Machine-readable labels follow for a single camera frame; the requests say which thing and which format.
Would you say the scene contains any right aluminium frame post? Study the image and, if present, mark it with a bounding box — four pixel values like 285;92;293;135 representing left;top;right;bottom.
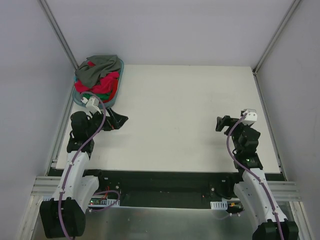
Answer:
252;0;302;76

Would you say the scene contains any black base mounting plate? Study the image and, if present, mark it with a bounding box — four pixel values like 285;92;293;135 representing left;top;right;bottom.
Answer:
47;167;286;208

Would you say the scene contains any red t-shirt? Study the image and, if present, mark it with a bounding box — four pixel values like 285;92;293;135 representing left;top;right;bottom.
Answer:
108;80;119;102

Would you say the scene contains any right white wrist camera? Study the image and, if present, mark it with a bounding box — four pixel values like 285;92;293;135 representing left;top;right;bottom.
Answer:
241;108;258;126

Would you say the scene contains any blue plastic basket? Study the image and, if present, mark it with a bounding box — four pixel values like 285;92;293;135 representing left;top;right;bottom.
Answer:
72;59;125;108

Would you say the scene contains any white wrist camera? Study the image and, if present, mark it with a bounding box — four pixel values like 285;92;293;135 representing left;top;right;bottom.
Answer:
81;96;102;114
241;108;258;126

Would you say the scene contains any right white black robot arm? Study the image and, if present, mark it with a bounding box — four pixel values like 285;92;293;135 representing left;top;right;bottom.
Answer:
215;110;299;240

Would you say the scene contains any grey t-shirt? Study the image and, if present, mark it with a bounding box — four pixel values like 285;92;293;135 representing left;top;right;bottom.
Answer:
75;55;122;88

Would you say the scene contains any green t-shirt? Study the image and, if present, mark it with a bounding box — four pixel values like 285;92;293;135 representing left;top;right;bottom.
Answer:
96;92;111;103

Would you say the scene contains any aluminium frame post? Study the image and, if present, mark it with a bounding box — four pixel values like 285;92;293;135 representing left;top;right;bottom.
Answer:
252;0;302;76
38;0;79;70

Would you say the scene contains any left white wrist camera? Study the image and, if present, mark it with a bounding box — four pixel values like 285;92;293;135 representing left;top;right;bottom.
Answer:
81;96;102;114

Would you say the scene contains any pink t-shirt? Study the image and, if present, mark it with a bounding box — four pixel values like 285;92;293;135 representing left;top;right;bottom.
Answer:
74;71;120;94

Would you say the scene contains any aluminium front rail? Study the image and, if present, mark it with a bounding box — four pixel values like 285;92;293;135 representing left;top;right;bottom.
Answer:
31;176;302;202

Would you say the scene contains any right white cable duct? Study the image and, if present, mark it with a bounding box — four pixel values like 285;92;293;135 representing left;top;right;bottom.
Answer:
210;201;228;211

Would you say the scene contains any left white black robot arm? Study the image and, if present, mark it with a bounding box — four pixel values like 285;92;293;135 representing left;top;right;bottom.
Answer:
39;108;129;240

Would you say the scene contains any left aluminium frame post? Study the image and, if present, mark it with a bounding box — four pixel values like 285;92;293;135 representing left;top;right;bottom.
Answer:
38;0;79;70

